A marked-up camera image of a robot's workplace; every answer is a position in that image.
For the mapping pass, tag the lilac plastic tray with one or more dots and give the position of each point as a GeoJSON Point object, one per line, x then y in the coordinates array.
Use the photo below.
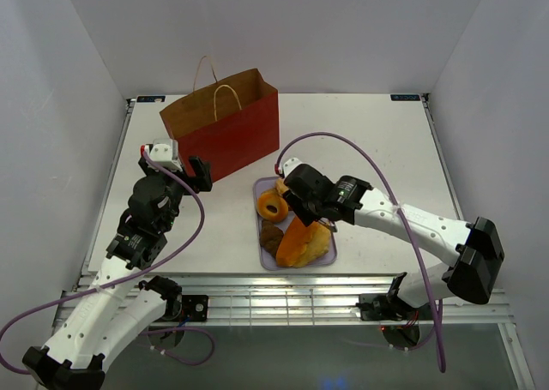
{"type": "Point", "coordinates": [267, 260]}

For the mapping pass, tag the sliced brown bread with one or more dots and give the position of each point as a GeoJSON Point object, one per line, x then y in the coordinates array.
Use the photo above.
{"type": "Point", "coordinates": [280, 187]}

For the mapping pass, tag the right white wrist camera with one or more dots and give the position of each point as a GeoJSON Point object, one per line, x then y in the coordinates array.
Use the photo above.
{"type": "Point", "coordinates": [283, 169]}

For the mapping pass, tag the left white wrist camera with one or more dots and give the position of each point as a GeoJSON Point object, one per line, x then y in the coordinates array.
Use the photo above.
{"type": "Point", "coordinates": [163, 152]}

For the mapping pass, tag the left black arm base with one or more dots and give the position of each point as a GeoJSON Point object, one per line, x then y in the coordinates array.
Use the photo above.
{"type": "Point", "coordinates": [184, 306]}

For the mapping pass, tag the pale yellow flat bread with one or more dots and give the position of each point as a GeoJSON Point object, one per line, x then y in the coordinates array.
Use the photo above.
{"type": "Point", "coordinates": [315, 245]}

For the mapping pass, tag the orange donut bread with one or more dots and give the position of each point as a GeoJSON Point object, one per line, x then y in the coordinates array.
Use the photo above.
{"type": "Point", "coordinates": [271, 206]}

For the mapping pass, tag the brown chocolate croissant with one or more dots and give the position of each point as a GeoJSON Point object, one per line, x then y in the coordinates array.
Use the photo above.
{"type": "Point", "coordinates": [270, 237]}

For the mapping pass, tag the aluminium table frame rail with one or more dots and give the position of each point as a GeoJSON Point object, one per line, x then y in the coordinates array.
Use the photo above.
{"type": "Point", "coordinates": [314, 300]}

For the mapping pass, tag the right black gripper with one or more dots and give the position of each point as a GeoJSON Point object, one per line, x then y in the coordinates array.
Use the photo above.
{"type": "Point", "coordinates": [296, 200]}

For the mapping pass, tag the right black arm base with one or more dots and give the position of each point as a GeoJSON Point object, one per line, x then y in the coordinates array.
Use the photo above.
{"type": "Point", "coordinates": [389, 307]}

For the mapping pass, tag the metal tongs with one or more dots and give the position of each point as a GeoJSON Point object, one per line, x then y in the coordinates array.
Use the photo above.
{"type": "Point", "coordinates": [329, 225]}

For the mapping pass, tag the red paper bag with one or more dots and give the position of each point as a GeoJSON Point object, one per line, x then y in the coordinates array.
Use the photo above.
{"type": "Point", "coordinates": [230, 123]}

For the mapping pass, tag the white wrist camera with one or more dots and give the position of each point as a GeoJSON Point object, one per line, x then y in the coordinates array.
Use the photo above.
{"type": "Point", "coordinates": [283, 169]}
{"type": "Point", "coordinates": [163, 152]}

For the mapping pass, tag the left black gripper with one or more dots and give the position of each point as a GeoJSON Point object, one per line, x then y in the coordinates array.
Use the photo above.
{"type": "Point", "coordinates": [184, 176]}

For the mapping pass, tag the right blue table sticker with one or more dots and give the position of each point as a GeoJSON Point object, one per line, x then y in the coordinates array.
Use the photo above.
{"type": "Point", "coordinates": [405, 97]}

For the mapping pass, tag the left blue table sticker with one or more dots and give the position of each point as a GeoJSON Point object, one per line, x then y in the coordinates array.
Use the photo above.
{"type": "Point", "coordinates": [151, 99]}

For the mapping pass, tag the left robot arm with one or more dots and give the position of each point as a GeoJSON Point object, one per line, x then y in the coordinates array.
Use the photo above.
{"type": "Point", "coordinates": [120, 305]}

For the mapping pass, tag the blue table sticker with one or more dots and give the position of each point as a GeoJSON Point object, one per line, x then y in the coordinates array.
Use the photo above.
{"type": "Point", "coordinates": [151, 99]}
{"type": "Point", "coordinates": [405, 97]}

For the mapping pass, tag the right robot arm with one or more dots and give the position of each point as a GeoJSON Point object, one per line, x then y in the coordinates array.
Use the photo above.
{"type": "Point", "coordinates": [470, 254]}

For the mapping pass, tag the long orange baguette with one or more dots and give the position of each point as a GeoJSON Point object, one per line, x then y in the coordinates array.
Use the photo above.
{"type": "Point", "coordinates": [294, 242]}

